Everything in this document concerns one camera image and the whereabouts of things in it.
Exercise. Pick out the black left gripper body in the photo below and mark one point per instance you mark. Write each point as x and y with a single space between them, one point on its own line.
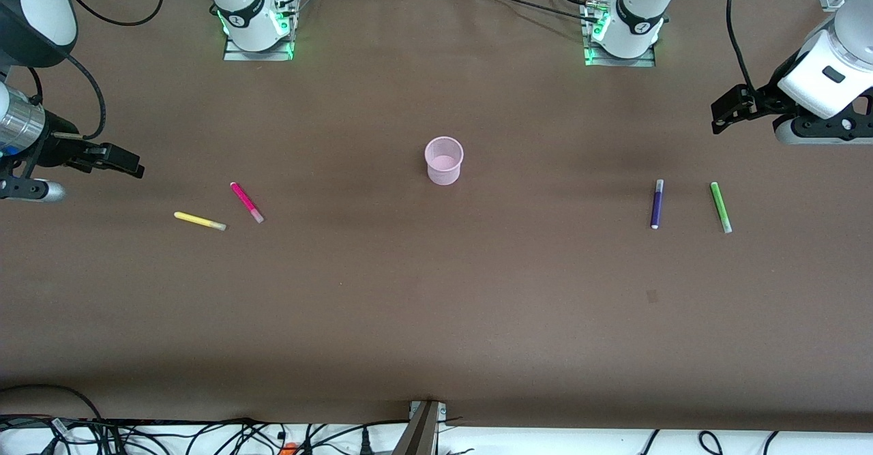
765 96

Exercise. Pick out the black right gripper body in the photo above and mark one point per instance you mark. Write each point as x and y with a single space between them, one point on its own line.
54 149

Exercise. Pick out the purple marker pen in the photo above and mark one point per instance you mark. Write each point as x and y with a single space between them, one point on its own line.
657 206

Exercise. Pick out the pink marker pen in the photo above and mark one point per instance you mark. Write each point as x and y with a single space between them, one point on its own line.
245 201

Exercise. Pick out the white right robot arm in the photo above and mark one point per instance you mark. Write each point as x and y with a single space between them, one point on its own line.
48 5

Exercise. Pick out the pink plastic cup holder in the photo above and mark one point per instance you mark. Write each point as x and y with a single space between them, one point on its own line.
443 172

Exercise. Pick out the green marker pen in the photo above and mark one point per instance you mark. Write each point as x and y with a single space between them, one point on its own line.
719 206

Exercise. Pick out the yellow marker pen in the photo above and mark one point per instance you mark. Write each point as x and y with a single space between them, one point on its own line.
198 220

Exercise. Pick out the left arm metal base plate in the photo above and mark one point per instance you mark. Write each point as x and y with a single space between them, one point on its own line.
620 63

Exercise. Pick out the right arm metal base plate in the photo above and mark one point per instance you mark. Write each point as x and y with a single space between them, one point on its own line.
256 55

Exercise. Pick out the aluminium post with bracket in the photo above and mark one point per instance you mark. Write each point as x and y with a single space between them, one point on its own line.
423 434

